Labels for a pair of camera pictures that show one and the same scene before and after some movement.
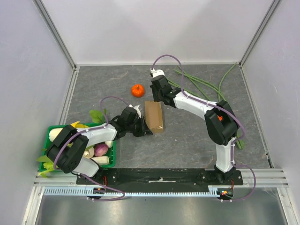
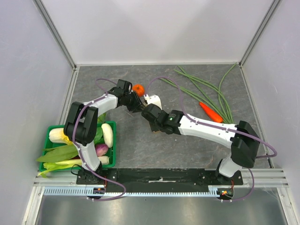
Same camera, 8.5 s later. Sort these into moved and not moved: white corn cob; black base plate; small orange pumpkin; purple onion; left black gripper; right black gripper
Moved: right black gripper; left black gripper
Not moved: white corn cob; small orange pumpkin; purple onion; black base plate
